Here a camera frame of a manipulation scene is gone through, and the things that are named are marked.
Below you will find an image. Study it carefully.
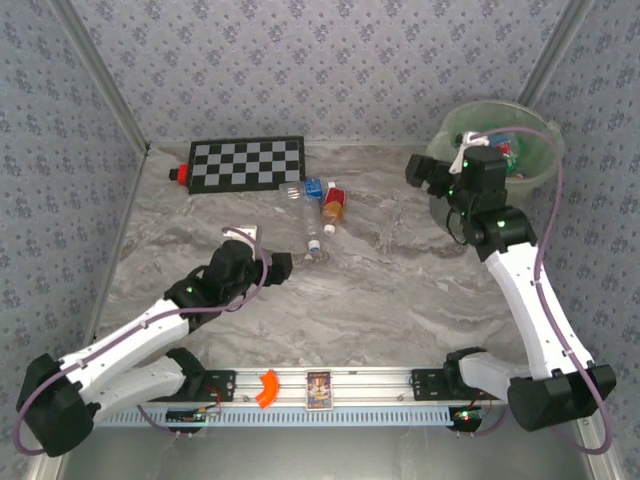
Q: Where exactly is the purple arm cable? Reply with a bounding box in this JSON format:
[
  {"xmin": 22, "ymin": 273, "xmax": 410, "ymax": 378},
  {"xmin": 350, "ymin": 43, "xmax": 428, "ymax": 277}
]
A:
[
  {"xmin": 469, "ymin": 125, "xmax": 614, "ymax": 456},
  {"xmin": 12, "ymin": 227, "xmax": 269, "ymax": 456}
]

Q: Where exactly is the green soda bottle yellow cap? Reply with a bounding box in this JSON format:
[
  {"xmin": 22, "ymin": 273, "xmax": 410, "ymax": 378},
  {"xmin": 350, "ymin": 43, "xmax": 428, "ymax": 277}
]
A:
[{"xmin": 507, "ymin": 138, "xmax": 532, "ymax": 174}]

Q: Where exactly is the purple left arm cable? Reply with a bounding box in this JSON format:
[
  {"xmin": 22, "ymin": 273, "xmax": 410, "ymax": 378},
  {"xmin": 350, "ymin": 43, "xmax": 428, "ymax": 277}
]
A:
[{"xmin": 12, "ymin": 227, "xmax": 269, "ymax": 456}]

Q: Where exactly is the crushed clear bottle blue label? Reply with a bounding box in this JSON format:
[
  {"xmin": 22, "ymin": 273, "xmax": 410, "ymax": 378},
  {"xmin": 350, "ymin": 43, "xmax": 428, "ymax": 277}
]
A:
[{"xmin": 278, "ymin": 178, "xmax": 337, "ymax": 202}]

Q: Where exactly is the bin with green liner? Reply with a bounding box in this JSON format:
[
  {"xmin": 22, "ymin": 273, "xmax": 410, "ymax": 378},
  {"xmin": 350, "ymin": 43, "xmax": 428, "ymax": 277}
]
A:
[{"xmin": 425, "ymin": 98, "xmax": 565, "ymax": 236}]

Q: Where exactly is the grey metal panel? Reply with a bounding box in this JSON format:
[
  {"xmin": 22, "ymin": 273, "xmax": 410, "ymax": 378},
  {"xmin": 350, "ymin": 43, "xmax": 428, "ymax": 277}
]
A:
[{"xmin": 29, "ymin": 405, "xmax": 614, "ymax": 480}]

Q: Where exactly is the pale blue slotted cable duct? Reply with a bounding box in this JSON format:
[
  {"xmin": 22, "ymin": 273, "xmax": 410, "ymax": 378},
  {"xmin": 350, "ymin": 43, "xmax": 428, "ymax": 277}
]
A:
[{"xmin": 97, "ymin": 404, "xmax": 454, "ymax": 429}]

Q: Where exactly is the colourful picture card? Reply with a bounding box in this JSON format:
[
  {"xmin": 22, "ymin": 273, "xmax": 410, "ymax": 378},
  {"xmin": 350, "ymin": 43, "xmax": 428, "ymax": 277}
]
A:
[{"xmin": 304, "ymin": 368, "xmax": 334, "ymax": 412}]

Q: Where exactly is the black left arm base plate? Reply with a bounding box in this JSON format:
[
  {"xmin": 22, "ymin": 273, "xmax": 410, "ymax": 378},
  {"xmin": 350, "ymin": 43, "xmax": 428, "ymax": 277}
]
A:
[{"xmin": 145, "ymin": 369, "xmax": 237, "ymax": 402}]

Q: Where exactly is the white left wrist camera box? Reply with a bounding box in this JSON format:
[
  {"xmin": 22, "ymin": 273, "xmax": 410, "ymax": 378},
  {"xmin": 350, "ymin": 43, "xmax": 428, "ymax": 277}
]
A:
[{"xmin": 222, "ymin": 224, "xmax": 262, "ymax": 251}]

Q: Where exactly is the orange curved plastic piece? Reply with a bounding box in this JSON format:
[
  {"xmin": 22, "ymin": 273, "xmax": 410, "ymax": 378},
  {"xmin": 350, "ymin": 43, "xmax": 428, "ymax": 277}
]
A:
[{"xmin": 255, "ymin": 368, "xmax": 281, "ymax": 410}]

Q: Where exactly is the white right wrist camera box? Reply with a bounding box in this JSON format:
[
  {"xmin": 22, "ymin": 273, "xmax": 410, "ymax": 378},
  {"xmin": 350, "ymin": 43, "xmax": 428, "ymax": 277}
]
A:
[{"xmin": 448, "ymin": 130, "xmax": 489, "ymax": 175}]

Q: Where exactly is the clear bottle white cap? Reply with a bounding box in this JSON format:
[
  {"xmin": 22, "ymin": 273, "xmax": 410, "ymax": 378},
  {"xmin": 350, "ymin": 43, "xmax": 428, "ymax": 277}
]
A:
[{"xmin": 298, "ymin": 199, "xmax": 322, "ymax": 253}]

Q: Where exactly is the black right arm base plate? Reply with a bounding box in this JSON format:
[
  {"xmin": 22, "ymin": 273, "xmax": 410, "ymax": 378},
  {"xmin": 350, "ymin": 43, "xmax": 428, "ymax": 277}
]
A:
[{"xmin": 410, "ymin": 368, "xmax": 504, "ymax": 401}]

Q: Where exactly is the orange juice bottle red label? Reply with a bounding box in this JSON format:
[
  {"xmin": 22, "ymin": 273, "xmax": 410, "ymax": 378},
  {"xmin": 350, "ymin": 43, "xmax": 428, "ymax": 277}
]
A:
[{"xmin": 321, "ymin": 188, "xmax": 349, "ymax": 237}]

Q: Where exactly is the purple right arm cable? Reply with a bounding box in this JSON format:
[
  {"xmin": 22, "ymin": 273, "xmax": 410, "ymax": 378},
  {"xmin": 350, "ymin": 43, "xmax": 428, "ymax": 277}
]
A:
[{"xmin": 469, "ymin": 125, "xmax": 614, "ymax": 456}]

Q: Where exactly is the aluminium mounting rail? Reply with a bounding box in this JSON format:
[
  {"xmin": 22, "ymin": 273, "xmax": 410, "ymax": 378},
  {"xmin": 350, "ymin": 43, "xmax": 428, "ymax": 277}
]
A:
[{"xmin": 124, "ymin": 366, "xmax": 599, "ymax": 406}]

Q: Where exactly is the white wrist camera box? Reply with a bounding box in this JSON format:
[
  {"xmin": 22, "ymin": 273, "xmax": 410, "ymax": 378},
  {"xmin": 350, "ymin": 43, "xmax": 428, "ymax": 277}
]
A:
[
  {"xmin": 448, "ymin": 130, "xmax": 489, "ymax": 175},
  {"xmin": 222, "ymin": 224, "xmax": 262, "ymax": 251}
]

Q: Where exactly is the black grey checkerboard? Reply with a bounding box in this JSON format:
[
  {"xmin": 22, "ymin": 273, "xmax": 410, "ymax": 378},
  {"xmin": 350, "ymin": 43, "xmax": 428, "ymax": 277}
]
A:
[{"xmin": 185, "ymin": 135, "xmax": 307, "ymax": 197}]

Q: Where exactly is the aluminium frame post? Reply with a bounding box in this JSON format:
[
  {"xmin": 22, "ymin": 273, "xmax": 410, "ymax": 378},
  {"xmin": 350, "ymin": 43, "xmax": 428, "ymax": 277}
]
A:
[
  {"xmin": 52, "ymin": 0, "xmax": 152, "ymax": 154},
  {"xmin": 516, "ymin": 0, "xmax": 597, "ymax": 107}
]

